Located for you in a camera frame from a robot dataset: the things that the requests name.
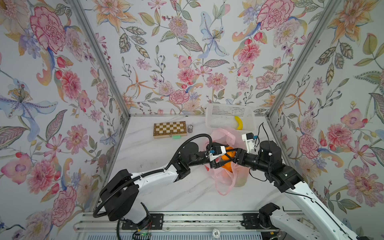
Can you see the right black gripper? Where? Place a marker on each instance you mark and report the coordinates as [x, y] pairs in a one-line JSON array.
[[241, 157]]

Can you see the orange fruit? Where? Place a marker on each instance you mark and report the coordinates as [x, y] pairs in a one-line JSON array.
[[227, 159]]

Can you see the pink plastic bag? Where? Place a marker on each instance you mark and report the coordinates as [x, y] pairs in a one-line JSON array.
[[230, 175]]

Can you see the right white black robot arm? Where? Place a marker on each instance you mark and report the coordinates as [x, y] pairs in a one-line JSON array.
[[290, 183]]

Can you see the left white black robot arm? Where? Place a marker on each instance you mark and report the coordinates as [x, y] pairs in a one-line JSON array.
[[121, 197]]

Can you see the wooden chessboard box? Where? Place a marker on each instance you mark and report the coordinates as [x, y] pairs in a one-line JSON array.
[[170, 129]]

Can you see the yellow banana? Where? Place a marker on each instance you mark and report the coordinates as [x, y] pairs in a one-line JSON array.
[[239, 122]]

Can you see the white plastic basket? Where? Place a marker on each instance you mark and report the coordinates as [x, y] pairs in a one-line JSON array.
[[223, 116]]

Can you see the round white numbered tag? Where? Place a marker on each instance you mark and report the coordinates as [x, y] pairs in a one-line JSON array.
[[216, 233]]

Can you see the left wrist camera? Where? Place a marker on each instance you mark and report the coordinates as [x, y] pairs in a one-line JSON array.
[[216, 152]]

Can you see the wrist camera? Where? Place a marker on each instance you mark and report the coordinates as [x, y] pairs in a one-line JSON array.
[[251, 141], [216, 152]]

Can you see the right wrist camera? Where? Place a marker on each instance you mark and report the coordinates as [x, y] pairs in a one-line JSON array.
[[251, 141]]

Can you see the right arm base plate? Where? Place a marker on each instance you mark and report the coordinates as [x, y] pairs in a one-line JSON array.
[[256, 221]]

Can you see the aluminium front rail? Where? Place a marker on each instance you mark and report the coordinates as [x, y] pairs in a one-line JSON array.
[[174, 222]]

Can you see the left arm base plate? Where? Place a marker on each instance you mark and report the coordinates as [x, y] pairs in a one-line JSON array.
[[152, 222]]

